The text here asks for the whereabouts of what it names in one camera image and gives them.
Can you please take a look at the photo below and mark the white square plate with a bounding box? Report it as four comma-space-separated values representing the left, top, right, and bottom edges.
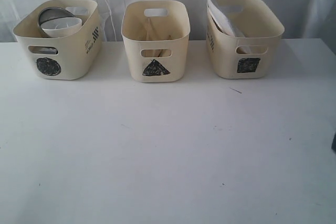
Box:
205, 0, 260, 55

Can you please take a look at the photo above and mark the white plastic bowl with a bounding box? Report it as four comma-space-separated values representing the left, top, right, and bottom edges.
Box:
40, 17, 82, 38

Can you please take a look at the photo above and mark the stainless steel bowl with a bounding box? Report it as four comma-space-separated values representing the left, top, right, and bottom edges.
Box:
37, 7, 75, 28

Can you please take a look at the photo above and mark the steel mug with wire handle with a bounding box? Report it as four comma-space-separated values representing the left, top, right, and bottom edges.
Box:
28, 46, 58, 55

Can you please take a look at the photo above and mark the cream bin with black square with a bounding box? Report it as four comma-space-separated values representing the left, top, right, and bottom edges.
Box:
206, 0, 285, 79

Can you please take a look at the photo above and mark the cream bin with black triangle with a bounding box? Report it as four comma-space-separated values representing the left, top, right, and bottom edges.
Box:
121, 0, 191, 83

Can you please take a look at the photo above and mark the cream bin with black circle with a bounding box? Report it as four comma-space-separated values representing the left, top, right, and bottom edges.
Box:
13, 0, 102, 80

